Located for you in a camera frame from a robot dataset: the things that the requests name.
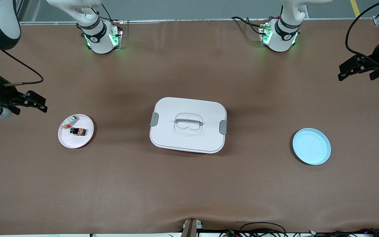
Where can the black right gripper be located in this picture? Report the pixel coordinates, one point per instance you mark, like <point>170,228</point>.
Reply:
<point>2,94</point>

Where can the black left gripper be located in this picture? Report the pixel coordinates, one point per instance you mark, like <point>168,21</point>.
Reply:
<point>375,61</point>

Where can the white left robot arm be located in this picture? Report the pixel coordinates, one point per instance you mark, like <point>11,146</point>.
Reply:
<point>283,36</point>

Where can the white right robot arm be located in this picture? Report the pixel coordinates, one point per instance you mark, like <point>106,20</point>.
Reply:
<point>97,39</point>

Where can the small clear packet red label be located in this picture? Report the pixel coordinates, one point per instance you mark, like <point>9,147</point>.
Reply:
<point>69,122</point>

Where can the pink round plate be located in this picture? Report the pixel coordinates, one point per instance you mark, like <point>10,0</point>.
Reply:
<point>84,141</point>

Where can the light blue round plate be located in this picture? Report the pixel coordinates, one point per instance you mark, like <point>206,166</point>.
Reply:
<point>311,146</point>

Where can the white lidded box grey latches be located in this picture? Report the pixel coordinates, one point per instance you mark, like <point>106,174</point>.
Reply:
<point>189,141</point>

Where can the silver table edge rail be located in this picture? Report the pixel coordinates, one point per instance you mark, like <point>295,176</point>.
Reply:
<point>192,20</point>

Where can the brown and silver mount post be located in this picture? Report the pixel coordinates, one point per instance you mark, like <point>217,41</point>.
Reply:
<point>191,228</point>

